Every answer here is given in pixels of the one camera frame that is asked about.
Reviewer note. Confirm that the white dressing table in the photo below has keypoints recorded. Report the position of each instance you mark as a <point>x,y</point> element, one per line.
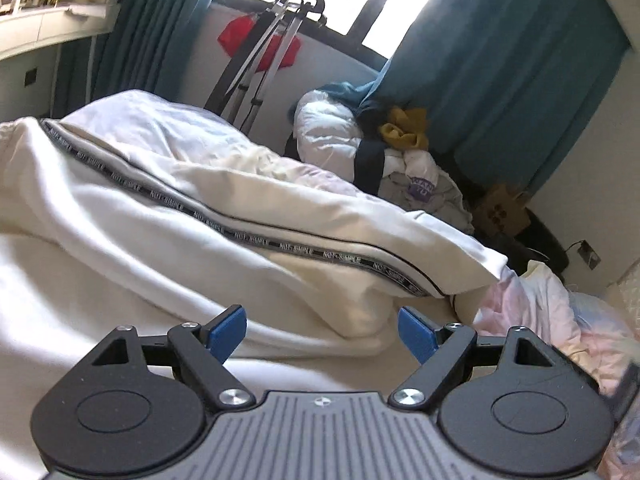
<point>45,30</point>

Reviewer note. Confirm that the blue curtain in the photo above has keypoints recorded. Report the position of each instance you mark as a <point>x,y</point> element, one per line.
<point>145,35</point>
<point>500,70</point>

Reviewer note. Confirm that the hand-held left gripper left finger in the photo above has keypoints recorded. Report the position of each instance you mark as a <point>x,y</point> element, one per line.
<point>227,332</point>

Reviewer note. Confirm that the black armchair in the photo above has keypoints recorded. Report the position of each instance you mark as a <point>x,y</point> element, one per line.
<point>542,245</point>

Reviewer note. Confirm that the red bag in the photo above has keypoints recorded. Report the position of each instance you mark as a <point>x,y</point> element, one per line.
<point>237,35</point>

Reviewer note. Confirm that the white blanket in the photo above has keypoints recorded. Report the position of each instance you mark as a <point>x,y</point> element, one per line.
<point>547,285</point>

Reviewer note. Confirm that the dark navy garment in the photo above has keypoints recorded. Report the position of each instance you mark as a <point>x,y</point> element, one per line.
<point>369,165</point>

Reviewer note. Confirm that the white pants with black stripe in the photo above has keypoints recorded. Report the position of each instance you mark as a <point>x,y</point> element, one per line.
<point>150,240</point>

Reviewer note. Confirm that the garment steamer stand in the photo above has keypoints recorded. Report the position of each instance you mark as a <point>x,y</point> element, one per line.
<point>260,60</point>

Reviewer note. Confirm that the wall socket with plug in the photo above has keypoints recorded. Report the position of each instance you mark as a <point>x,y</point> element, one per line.
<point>589,254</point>

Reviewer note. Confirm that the grey shirt with purple print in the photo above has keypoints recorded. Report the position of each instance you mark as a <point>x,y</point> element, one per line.
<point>425,195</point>

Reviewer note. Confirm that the black wall socket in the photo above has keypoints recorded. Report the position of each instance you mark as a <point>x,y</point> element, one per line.
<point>31,76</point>

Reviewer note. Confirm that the yellow garment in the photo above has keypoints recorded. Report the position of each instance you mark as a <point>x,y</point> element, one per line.
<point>405,127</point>

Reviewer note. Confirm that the brown paper bag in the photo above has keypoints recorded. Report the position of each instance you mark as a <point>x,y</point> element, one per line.
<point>502,212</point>

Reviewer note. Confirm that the pastel bed sheet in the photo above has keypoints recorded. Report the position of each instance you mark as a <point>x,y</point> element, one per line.
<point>200,145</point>

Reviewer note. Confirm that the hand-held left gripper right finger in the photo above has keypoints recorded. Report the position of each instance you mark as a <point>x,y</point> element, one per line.
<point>416,335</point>

